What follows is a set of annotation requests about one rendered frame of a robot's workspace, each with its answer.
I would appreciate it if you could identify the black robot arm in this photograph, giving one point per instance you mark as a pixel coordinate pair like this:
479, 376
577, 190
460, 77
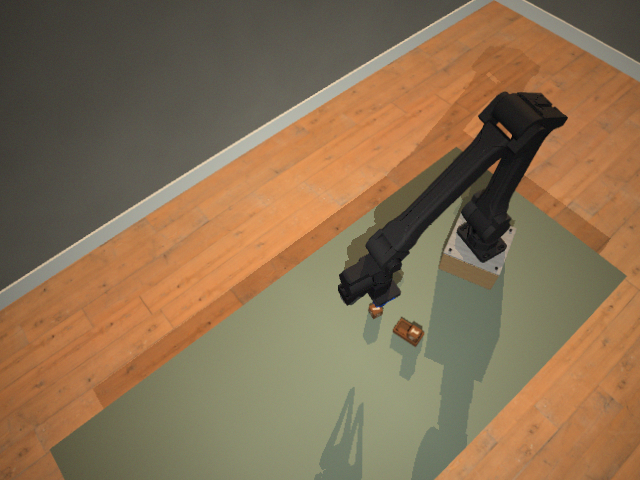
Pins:
530, 118

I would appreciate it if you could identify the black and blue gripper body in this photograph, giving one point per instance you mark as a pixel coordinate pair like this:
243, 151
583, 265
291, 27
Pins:
392, 292

